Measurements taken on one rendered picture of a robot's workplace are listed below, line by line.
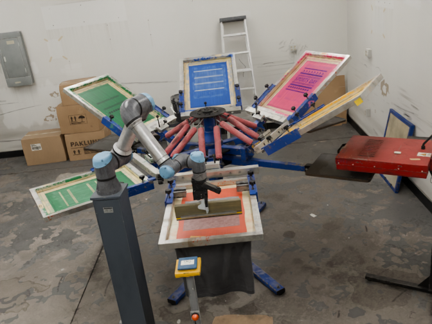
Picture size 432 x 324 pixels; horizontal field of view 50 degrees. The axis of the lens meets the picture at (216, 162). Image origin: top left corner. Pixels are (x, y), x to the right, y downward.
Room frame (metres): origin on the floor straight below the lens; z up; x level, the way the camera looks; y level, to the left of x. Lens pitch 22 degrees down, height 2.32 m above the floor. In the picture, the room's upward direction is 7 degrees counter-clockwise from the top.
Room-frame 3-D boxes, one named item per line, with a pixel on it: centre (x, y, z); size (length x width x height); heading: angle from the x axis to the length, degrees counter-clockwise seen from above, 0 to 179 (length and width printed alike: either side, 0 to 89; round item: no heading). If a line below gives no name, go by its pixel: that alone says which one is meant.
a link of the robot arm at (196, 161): (2.35, 0.10, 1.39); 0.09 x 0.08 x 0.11; 57
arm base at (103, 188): (2.55, 0.66, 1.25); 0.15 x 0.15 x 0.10
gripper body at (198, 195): (2.34, 0.11, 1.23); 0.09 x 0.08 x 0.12; 87
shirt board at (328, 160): (3.28, -0.55, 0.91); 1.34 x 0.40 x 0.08; 57
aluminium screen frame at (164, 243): (2.58, 0.07, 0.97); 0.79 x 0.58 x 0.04; 177
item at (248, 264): (2.29, 0.08, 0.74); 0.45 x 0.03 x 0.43; 87
